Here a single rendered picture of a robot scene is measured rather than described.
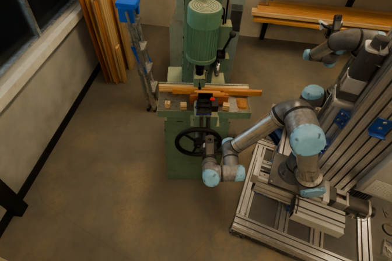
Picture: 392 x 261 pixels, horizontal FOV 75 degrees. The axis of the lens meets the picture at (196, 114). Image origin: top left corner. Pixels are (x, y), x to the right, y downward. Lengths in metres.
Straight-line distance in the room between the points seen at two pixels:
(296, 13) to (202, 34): 2.36
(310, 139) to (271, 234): 1.19
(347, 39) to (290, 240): 1.34
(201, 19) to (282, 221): 1.50
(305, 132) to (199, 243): 1.44
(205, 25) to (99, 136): 1.75
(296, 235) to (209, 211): 0.67
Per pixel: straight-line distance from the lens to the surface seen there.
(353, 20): 3.85
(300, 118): 1.00
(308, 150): 1.01
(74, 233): 2.32
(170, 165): 2.16
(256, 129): 1.15
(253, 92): 1.77
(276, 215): 2.12
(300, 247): 2.10
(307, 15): 3.65
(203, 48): 1.42
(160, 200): 2.28
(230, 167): 1.20
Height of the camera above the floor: 2.10
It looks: 48 degrees down
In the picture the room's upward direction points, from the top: 5 degrees clockwise
